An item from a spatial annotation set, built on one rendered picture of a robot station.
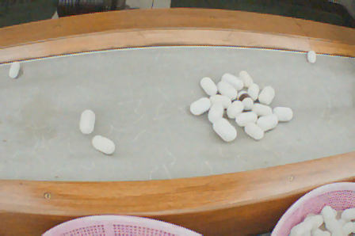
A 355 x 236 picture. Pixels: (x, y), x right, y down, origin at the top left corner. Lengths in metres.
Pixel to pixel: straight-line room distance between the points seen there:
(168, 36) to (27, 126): 0.31
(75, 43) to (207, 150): 0.31
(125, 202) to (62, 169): 0.11
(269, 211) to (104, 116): 0.26
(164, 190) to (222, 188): 0.07
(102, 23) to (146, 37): 0.09
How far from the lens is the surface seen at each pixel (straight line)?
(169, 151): 0.58
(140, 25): 0.78
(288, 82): 0.75
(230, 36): 0.80
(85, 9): 0.96
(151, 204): 0.48
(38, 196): 0.49
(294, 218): 0.53
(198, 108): 0.62
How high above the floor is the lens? 1.15
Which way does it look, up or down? 41 degrees down
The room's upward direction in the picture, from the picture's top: 8 degrees clockwise
